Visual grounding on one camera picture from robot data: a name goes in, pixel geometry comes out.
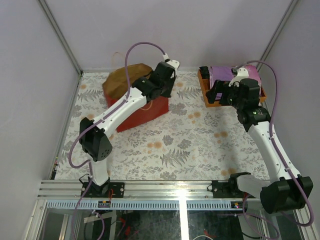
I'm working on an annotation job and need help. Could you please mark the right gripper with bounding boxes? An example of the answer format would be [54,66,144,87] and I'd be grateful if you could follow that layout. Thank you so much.
[205,80,244,111]

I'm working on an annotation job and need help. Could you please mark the wooden tray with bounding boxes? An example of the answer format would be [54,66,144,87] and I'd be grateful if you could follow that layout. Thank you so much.
[197,66,267,108]

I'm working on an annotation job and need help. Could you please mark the red paper bag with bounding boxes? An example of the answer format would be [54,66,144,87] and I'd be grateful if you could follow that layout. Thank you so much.
[102,63,169,132]

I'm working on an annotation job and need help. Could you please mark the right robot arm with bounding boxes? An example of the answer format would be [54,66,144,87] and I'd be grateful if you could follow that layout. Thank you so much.
[206,78,313,214]

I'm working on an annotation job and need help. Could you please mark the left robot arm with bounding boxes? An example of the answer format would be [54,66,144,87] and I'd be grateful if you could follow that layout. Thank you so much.
[79,59,180,198]

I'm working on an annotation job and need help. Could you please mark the purple folded cloth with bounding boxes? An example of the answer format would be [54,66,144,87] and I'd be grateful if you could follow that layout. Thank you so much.
[208,64,262,89]

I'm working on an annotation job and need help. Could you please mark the black items in tray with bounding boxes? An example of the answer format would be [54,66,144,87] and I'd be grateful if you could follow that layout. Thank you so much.
[199,66,210,83]

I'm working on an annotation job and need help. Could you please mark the floral table mat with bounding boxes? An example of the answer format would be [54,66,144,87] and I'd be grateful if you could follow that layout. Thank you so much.
[54,71,272,181]

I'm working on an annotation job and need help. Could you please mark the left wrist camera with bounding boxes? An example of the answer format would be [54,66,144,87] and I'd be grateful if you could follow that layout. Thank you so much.
[163,53,180,72]

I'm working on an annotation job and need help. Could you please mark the aluminium rail frame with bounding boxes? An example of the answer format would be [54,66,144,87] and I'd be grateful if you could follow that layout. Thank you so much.
[21,179,316,240]

